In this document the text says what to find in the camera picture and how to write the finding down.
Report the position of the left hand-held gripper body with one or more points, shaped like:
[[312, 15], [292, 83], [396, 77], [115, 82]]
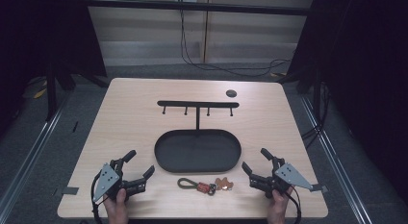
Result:
[[107, 180]]

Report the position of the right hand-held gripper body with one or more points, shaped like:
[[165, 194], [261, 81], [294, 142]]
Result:
[[290, 176]]

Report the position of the black key rack with tray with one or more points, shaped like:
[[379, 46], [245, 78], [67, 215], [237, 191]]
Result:
[[197, 152]]

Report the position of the person's left hand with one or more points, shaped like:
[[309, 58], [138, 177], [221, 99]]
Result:
[[117, 208]]

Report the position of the person's right hand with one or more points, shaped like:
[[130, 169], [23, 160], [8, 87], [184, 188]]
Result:
[[277, 207]]

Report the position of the grey tape piece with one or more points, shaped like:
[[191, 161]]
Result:
[[70, 190], [320, 188]]

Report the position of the black floor tape strip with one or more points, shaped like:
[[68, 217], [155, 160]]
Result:
[[75, 126]]

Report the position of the black round table grommet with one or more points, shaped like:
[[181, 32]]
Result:
[[231, 93]]

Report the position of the black stand legs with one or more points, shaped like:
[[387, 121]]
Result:
[[51, 95]]

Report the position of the dark curtain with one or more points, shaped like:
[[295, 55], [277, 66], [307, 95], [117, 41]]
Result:
[[362, 73], [38, 35]]

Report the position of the black horizontal bar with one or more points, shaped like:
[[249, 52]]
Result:
[[224, 8]]

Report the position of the metal floor rail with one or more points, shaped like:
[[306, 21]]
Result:
[[340, 166], [29, 160]]

